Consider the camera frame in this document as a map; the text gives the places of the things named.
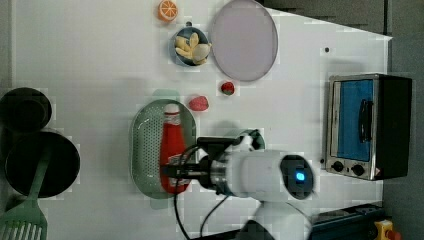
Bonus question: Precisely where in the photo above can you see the yellow toy food pieces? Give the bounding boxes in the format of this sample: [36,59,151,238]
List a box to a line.
[175,33,212,65]

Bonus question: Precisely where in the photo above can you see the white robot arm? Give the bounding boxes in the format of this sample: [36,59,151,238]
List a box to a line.
[161,136,314,240]

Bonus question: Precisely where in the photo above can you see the blue bowl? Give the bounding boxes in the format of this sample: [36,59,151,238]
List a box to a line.
[170,26,210,67]

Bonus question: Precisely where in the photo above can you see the green slotted spatula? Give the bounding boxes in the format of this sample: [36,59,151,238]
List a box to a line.
[0,149,51,240]

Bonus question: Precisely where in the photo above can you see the large lilac round plate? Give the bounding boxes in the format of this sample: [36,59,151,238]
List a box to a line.
[211,0,278,81]

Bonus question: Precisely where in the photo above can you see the red toy strawberry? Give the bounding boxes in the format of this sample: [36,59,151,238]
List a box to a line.
[220,82,235,96]

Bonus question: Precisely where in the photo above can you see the green oval strainer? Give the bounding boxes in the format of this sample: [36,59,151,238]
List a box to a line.
[130,99,196,199]

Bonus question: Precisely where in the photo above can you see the large black pot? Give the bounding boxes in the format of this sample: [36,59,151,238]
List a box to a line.
[5,132,80,198]

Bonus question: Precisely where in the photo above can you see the small black pot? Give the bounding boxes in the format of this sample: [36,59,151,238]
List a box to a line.
[0,87,52,133]

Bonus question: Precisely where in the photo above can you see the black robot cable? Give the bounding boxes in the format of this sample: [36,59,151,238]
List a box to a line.
[173,144,231,240]

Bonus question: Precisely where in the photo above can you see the red felt ketchup bottle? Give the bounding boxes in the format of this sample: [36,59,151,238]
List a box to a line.
[159,104,190,194]

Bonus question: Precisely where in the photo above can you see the yellow red emergency button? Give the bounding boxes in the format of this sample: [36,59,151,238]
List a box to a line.
[374,220,393,240]

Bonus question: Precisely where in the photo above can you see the toy orange slice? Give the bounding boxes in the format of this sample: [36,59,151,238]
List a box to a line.
[158,0,178,22]

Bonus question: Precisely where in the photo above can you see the silver toaster oven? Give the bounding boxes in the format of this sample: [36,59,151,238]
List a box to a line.
[325,73,412,181]

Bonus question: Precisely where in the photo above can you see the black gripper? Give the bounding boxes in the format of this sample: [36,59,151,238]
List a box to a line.
[162,137,240,192]

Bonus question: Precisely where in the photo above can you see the pink toy strawberry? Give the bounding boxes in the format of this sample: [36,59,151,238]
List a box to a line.
[189,96,209,111]

